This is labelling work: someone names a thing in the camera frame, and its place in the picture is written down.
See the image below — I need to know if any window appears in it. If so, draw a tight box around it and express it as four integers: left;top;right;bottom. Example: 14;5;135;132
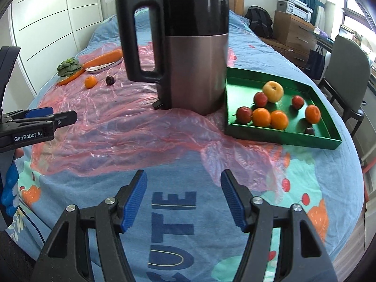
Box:
338;0;376;69

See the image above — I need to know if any white oval plate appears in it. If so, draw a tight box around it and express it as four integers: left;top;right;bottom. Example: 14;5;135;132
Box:
85;60;117;73

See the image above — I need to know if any white wardrobe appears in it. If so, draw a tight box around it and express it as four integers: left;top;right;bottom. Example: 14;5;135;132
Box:
10;0;103;94

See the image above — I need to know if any black tote bag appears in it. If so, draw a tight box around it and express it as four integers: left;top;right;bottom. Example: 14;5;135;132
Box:
307;45;326;80

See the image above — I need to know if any small carrot under greens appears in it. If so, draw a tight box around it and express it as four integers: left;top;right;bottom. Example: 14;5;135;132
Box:
57;67;86;86

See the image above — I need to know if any wooden headboard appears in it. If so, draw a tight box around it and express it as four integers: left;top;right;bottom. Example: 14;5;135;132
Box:
227;0;245;17

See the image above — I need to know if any wooden dresser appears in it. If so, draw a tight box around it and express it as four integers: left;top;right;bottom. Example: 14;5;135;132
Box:
272;10;318;71

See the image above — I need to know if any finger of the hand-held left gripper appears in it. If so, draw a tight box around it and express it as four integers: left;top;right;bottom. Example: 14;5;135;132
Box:
0;110;78;130
0;107;55;121

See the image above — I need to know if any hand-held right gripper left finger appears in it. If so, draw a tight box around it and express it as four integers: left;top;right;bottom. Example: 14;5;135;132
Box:
31;169;148;282

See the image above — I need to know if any grey chair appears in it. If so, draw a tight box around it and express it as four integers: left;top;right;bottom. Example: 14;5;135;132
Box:
319;35;371;137

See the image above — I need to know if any yellow apple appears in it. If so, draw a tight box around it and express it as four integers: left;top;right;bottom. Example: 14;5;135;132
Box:
262;81;284;103

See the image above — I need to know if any low wooden nightstand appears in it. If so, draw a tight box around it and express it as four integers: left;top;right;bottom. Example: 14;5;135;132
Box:
258;37;290;58

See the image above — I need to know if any white printer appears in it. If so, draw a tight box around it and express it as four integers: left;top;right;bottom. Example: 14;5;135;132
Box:
276;0;313;23

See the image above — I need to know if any black and steel electric kettle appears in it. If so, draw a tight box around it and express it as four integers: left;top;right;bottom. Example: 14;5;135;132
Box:
115;0;230;117

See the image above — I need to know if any pink plastic sheet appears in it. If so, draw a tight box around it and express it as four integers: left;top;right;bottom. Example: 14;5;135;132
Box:
31;44;291;200

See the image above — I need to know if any person's left hand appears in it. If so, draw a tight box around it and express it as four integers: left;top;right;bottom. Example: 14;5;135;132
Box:
0;161;20;215

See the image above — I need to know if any pink tube frame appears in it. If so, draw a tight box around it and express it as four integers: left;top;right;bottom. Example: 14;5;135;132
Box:
360;164;376;183

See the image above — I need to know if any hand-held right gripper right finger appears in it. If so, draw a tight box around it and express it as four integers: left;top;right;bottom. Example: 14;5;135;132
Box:
220;169;338;282

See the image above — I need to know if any green tray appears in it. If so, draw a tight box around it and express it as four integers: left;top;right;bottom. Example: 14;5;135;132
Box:
225;67;343;150

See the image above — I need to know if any green bok choy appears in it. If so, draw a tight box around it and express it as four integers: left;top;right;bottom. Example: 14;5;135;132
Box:
57;58;81;77

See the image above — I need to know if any black backpack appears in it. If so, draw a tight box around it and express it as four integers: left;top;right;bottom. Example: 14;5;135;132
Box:
245;5;274;39

